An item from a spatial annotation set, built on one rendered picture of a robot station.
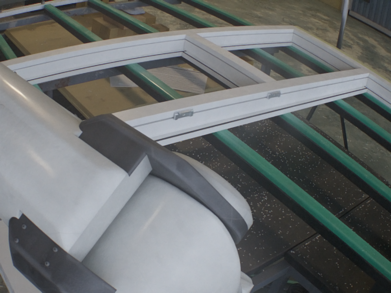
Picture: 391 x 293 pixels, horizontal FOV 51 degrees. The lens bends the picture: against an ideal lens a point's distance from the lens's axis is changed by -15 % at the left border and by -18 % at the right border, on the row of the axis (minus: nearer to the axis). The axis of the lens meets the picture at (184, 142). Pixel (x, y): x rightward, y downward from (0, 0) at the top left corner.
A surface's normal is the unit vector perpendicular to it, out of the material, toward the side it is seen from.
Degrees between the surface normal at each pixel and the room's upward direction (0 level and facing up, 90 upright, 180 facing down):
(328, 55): 90
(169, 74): 0
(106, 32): 90
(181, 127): 90
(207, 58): 90
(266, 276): 0
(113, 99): 0
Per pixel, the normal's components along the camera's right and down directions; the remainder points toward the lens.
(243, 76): -0.80, 0.22
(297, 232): 0.14, -0.84
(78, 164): 0.09, -0.63
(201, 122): 0.58, 0.50
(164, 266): 0.27, -0.18
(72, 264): 0.01, -0.38
